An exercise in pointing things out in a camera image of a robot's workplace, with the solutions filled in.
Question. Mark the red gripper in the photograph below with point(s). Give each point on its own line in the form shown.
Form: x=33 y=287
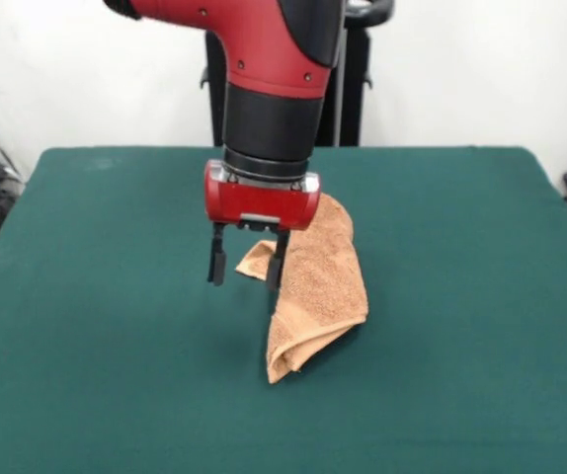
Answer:
x=259 y=205

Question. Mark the tan terry towel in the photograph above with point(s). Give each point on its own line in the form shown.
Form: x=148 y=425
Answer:
x=323 y=296

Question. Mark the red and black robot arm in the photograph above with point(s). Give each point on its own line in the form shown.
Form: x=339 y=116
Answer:
x=273 y=99

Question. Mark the dark green table cloth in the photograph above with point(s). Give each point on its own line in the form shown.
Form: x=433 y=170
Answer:
x=115 y=296

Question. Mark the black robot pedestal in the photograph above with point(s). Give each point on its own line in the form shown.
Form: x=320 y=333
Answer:
x=355 y=74

